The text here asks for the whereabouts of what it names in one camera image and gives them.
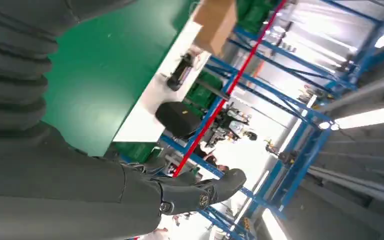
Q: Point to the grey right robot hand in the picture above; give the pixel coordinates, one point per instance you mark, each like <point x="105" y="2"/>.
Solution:
<point x="62" y="198"/>

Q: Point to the green plastic crate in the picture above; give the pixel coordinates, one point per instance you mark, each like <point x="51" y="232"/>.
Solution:
<point x="202" y="96"/>
<point x="255" y="15"/>
<point x="135" y="150"/>

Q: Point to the white table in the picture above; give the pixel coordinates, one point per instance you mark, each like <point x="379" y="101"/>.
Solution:
<point x="142" y="122"/>

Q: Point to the green table mat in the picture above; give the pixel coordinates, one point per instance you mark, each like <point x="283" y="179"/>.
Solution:
<point x="106" y="73"/>

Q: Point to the black bag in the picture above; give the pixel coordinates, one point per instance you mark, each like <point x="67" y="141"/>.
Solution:
<point x="177" y="119"/>

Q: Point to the black handheld controller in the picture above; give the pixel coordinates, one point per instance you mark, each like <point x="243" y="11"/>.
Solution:
<point x="180" y="73"/>

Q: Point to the dark background robot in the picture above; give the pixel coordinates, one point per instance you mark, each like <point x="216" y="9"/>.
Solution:
<point x="225" y="127"/>

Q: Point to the red pole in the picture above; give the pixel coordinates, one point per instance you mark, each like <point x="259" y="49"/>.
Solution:
<point x="231" y="86"/>

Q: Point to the brown cardboard box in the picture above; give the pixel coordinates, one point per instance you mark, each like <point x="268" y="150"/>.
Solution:
<point x="215" y="26"/>

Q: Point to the blue metal shelving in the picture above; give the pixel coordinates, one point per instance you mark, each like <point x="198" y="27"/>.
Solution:
<point x="298" y="165"/>

